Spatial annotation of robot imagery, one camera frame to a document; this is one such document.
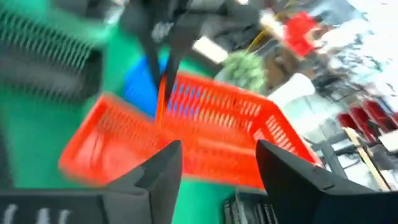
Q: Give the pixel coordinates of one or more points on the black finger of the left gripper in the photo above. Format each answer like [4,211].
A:
[172,71]
[154,62]

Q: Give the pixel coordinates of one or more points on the white bucket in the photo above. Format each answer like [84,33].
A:
[292,88]

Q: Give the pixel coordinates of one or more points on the green plant in white pot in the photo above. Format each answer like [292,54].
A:
[245,71]

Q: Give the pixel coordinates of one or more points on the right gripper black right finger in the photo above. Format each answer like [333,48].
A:
[286,180]

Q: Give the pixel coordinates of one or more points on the stack of red bins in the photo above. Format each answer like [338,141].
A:
[300,34]

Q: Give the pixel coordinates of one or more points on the wooden plank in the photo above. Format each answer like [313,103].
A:
[367,158]

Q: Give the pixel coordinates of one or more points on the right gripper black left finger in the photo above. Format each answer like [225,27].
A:
[161,174]

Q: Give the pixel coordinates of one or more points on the row of red bins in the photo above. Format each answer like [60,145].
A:
[360,121]

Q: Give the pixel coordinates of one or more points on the blue plastic basket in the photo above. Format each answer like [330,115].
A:
[140,87]

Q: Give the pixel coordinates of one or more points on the red slotted plastic basket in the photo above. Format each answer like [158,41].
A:
[217,146]
[102,155]

